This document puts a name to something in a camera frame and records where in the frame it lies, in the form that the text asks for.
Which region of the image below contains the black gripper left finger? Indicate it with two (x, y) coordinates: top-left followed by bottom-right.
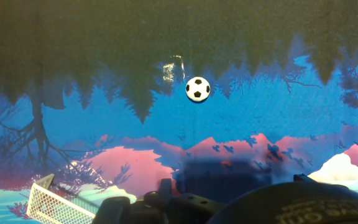
(91, 178), (224, 224)

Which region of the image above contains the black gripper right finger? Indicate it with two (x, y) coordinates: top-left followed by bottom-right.
(293, 173), (358, 202)

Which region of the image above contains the small black-white soccer ball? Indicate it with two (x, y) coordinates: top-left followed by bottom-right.
(185, 76), (211, 103)

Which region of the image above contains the printed landscape cloth mat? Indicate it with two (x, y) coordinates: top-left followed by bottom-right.
(0, 0), (358, 224)

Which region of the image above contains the silver wire mesh basket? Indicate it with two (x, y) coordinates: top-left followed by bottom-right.
(25, 173), (101, 224)

